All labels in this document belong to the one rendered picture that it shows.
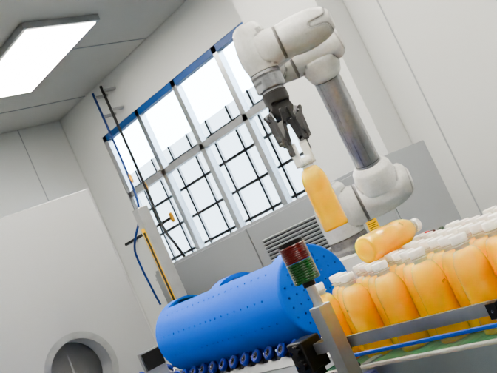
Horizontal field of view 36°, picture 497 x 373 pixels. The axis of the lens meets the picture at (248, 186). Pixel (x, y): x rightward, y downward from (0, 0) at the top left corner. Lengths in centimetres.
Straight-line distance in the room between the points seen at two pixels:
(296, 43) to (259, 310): 81
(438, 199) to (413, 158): 26
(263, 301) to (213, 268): 270
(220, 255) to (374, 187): 217
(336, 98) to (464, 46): 231
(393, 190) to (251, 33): 99
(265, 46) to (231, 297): 82
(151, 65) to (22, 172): 184
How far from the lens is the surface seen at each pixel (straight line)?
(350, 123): 284
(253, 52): 220
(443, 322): 175
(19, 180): 788
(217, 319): 258
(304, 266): 173
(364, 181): 291
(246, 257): 475
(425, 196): 420
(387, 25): 530
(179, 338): 284
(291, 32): 220
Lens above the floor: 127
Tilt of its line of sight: 5 degrees up
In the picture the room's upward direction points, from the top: 25 degrees counter-clockwise
